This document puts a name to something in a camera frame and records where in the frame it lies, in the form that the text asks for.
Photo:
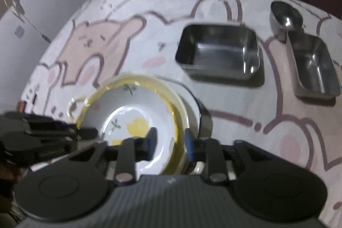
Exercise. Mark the large steel rectangular container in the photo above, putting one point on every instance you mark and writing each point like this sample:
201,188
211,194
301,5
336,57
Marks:
213,49

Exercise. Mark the white bowl yellow rim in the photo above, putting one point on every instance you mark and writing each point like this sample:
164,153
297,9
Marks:
125,110

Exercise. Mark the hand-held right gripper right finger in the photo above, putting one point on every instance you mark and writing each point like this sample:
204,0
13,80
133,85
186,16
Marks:
188,145

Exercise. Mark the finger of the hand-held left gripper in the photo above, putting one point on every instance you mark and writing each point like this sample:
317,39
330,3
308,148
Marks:
66,131

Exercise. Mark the small steel rectangular container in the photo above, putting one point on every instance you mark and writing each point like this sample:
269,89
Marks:
312,62

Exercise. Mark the round steel bowl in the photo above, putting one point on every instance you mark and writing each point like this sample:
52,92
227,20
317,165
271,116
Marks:
286,20

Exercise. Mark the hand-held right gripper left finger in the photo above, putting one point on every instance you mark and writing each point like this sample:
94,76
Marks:
152,143

